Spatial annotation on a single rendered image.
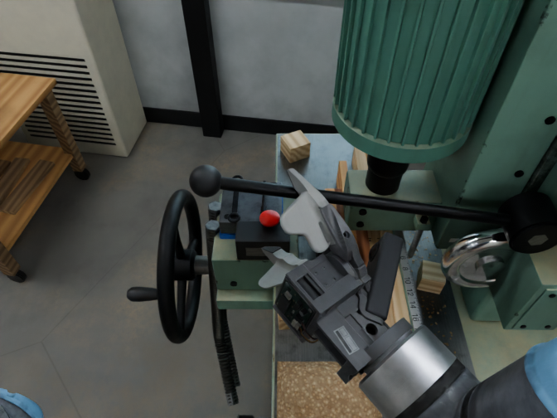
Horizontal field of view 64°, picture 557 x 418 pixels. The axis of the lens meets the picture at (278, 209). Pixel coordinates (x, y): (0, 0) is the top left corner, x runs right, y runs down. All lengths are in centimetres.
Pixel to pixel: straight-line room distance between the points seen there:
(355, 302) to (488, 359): 42
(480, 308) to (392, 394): 43
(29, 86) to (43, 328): 91
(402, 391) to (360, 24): 35
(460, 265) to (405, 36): 33
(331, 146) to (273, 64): 122
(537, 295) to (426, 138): 24
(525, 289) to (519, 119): 21
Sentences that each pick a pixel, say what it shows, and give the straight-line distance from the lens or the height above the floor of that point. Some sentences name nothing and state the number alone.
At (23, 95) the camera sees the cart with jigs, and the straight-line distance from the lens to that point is 197.
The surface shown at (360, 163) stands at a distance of 87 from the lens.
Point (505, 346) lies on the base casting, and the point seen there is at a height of 80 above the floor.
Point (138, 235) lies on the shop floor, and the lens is 200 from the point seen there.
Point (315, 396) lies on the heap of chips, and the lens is 63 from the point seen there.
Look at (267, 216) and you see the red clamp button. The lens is 66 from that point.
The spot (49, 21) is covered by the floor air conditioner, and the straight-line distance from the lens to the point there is 204.
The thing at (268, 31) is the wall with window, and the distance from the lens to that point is 206.
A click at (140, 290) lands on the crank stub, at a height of 88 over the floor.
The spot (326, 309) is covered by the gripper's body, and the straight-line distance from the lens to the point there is 44.
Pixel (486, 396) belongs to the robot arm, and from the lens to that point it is 40.
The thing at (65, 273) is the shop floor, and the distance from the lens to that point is 200.
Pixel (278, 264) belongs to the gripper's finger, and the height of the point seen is 105.
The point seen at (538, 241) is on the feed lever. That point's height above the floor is 112.
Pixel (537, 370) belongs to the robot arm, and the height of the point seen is 124.
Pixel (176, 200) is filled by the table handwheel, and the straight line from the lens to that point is 80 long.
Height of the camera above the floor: 153
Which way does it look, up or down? 50 degrees down
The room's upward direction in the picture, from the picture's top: straight up
